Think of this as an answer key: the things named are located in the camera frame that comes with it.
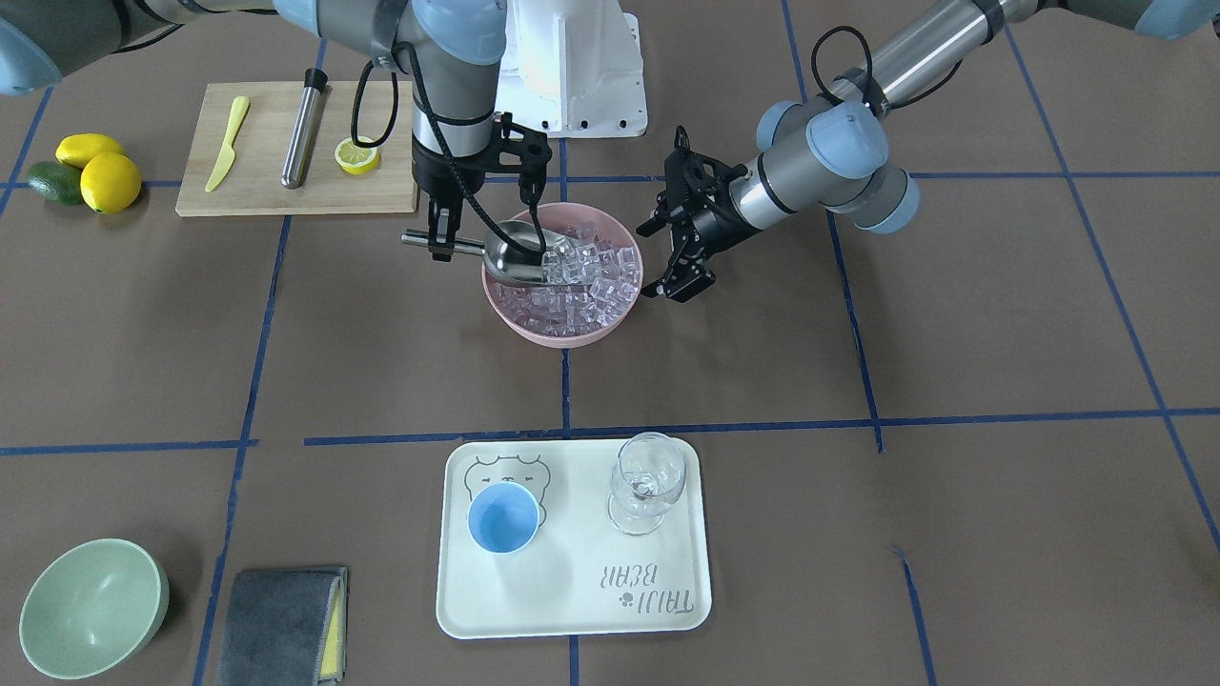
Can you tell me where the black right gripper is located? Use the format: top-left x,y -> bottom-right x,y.
411,143 -> 497,262

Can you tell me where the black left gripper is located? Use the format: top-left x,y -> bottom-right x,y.
637,129 -> 763,303

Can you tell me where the metal ice scoop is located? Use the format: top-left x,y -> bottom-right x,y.
448,220 -> 551,288

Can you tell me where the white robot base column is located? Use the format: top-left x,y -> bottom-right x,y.
497,1 -> 649,139

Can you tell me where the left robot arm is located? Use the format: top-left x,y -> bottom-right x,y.
637,1 -> 1050,303

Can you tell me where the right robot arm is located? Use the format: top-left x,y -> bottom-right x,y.
2,1 -> 508,260

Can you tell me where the pile of clear ice cubes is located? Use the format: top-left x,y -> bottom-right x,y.
488,222 -> 643,338

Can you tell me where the blue plastic cup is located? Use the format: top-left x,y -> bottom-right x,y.
466,481 -> 543,555

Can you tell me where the pink bowl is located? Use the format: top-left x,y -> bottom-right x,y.
483,201 -> 643,348

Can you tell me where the lemon half slice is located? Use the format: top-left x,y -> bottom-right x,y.
333,135 -> 379,175

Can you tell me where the clear wine glass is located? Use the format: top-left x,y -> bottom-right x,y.
608,433 -> 687,535

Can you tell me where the wooden cutting board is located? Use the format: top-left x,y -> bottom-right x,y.
177,79 -> 417,217

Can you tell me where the yellow plastic knife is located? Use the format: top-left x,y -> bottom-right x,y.
204,95 -> 250,192

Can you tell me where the cream bear tray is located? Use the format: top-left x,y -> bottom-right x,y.
436,439 -> 712,638

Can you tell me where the yellow lemon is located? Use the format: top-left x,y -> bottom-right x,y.
55,131 -> 126,170
81,153 -> 143,214

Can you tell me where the green avocado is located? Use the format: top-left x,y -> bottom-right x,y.
26,161 -> 84,208

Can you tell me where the grey yellow folded cloth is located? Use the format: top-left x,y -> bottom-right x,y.
216,566 -> 349,685

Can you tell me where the green bowl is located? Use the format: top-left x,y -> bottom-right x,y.
20,538 -> 170,680

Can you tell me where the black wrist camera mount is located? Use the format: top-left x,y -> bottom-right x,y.
486,111 -> 553,208

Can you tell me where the metal knife handle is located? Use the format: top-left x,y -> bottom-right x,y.
281,67 -> 329,190

